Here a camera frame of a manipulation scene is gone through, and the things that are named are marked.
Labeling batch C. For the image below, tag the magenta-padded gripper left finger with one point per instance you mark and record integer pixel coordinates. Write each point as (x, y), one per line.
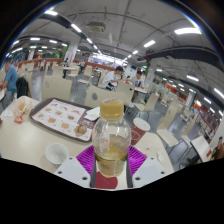
(74, 170)

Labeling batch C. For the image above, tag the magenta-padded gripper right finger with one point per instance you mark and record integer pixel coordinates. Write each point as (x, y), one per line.
(149, 170)

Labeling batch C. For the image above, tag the clear yellow-capped drink bottle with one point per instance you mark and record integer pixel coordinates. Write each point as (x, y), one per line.
(111, 133)

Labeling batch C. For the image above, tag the white patterned mug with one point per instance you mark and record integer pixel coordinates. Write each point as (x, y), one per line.
(56, 153)

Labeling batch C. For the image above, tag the red paper cup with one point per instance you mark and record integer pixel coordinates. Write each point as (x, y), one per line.
(138, 131)

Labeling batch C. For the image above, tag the far beige dining chairs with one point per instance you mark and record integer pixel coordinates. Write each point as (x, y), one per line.
(168, 125)

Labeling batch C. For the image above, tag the brown food tray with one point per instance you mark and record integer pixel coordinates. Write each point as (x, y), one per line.
(56, 115)

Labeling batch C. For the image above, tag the neighbouring dining table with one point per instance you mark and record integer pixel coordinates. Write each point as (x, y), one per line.
(201, 145)

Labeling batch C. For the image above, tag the crumpled white napkin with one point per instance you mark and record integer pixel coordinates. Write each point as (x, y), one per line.
(92, 114)

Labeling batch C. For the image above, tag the person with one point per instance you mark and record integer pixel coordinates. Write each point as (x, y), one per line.
(11, 78)
(137, 80)
(219, 150)
(110, 80)

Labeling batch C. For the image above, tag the red sauce packet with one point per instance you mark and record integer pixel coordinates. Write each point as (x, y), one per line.
(18, 120)

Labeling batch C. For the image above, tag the beige wooden chair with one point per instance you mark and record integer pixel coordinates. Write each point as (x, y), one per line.
(56, 88)
(106, 95)

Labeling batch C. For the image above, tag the black backpack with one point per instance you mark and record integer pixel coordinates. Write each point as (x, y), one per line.
(22, 87)

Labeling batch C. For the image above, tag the ceiling strip lights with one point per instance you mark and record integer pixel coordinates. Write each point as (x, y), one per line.
(187, 30)

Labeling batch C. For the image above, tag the ceiling air conditioner unit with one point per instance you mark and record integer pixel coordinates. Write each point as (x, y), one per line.
(96, 27)

